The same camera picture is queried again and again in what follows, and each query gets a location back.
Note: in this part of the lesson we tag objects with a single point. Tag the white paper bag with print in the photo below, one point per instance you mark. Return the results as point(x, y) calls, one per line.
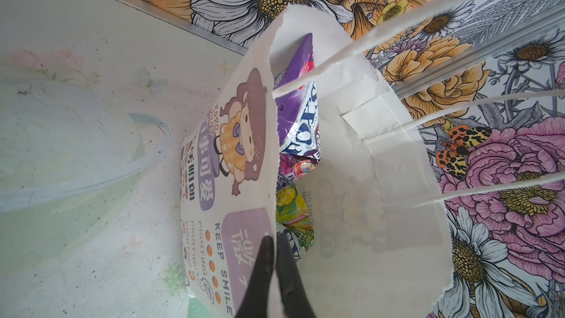
point(440, 190)

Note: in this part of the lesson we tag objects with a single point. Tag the purple snack packet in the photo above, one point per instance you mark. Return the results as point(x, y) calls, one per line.
point(298, 117)

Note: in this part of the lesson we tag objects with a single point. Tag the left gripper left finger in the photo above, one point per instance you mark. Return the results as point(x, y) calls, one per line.
point(255, 302)

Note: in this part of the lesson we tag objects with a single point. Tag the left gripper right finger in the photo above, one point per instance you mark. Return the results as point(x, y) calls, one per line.
point(292, 293)

